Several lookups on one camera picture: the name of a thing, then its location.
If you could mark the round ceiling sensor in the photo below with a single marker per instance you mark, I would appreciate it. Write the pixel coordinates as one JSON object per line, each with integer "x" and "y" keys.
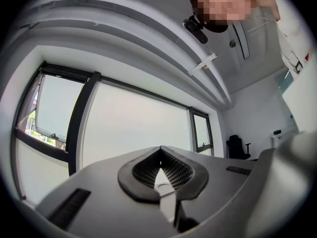
{"x": 232, "y": 43}

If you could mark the narrow black-framed window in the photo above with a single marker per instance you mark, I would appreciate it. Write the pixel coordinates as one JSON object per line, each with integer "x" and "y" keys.
{"x": 201, "y": 130}

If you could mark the ceiling linear light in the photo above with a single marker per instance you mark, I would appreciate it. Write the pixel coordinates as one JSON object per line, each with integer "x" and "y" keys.
{"x": 244, "y": 43}

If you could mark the small black desk device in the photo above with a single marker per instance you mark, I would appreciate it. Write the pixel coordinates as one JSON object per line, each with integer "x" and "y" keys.
{"x": 277, "y": 132}

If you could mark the white shirt with colourful print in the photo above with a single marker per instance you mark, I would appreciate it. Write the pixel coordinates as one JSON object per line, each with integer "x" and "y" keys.
{"x": 294, "y": 33}

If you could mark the black office chair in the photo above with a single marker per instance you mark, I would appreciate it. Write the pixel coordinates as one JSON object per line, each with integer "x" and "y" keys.
{"x": 237, "y": 147}

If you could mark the large black-framed window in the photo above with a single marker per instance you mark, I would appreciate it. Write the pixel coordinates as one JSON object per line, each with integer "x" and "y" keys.
{"x": 136, "y": 123}

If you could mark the small white desk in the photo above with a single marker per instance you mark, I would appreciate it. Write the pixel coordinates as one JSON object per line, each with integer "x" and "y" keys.
{"x": 284, "y": 139}

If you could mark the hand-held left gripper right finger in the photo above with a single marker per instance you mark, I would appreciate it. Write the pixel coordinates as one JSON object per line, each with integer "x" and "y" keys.
{"x": 218, "y": 187}

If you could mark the white ceiling bracket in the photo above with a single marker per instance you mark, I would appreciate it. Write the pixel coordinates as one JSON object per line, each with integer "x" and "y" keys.
{"x": 203, "y": 63}

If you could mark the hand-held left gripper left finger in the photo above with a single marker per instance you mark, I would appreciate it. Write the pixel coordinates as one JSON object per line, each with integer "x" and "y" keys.
{"x": 99, "y": 182}

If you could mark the black head-mounted camera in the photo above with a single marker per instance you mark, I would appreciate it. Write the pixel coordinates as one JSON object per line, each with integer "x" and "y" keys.
{"x": 195, "y": 28}

